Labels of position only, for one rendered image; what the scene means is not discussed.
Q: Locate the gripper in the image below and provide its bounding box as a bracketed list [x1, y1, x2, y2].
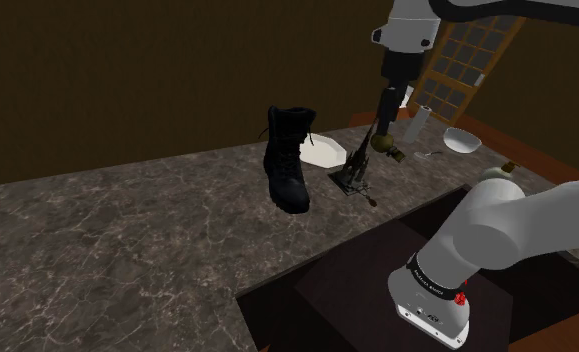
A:
[375, 50, 425, 139]

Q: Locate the white paper towel roll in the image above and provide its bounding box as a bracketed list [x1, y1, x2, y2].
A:
[400, 104, 433, 145]

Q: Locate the olive round bottle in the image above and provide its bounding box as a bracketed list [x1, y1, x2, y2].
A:
[369, 132, 408, 164]

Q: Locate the dark figure on square base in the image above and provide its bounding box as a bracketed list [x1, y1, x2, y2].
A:
[328, 124, 379, 208]

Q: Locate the white octagonal plate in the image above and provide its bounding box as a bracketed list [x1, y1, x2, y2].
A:
[299, 132, 348, 170]

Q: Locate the white bowl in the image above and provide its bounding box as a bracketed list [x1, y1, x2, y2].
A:
[442, 127, 483, 156]

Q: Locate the wooden lattice door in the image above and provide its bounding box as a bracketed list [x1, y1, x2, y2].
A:
[407, 14, 528, 128]

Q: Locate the black lace-up boot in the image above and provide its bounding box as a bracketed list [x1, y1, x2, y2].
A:
[258, 105, 318, 215]

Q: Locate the white round bottle gold cap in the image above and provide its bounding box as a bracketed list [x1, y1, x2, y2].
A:
[480, 161, 521, 184]

